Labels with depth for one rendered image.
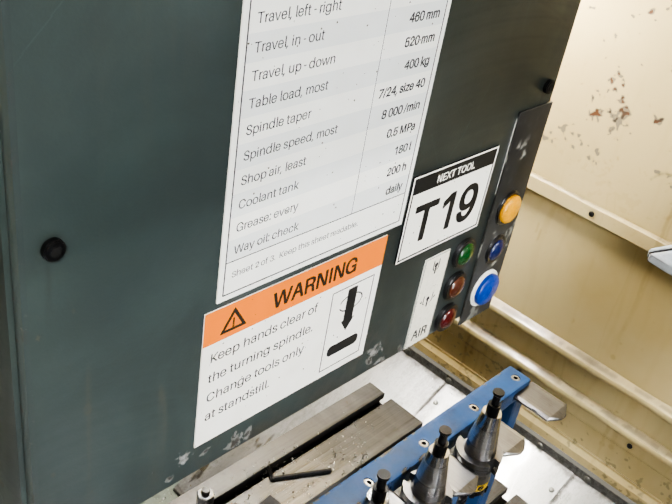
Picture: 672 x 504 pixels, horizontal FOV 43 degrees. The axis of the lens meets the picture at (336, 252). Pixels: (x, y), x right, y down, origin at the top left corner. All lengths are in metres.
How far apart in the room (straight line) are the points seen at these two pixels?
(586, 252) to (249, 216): 1.13
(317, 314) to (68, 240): 0.21
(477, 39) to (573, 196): 0.96
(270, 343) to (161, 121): 0.19
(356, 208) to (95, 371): 0.19
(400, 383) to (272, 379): 1.29
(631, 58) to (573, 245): 0.34
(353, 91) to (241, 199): 0.09
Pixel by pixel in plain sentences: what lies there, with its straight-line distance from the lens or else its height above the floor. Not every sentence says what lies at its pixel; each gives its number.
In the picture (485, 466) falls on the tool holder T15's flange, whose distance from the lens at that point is 1.15.
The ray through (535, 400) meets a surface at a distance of 1.29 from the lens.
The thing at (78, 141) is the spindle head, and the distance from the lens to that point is 0.37.
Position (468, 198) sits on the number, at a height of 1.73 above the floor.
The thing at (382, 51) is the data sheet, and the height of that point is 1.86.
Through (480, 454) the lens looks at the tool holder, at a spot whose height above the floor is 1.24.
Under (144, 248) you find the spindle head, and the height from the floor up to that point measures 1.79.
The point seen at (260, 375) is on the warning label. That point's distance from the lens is 0.55.
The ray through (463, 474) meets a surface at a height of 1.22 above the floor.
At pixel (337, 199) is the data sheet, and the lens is 0.51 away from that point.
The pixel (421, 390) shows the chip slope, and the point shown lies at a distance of 1.84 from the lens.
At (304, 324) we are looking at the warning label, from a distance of 0.55.
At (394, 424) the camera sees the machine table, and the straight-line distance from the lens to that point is 1.64.
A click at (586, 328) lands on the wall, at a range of 1.60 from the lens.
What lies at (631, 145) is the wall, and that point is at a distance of 1.44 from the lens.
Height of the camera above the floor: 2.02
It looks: 33 degrees down
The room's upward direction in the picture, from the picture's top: 10 degrees clockwise
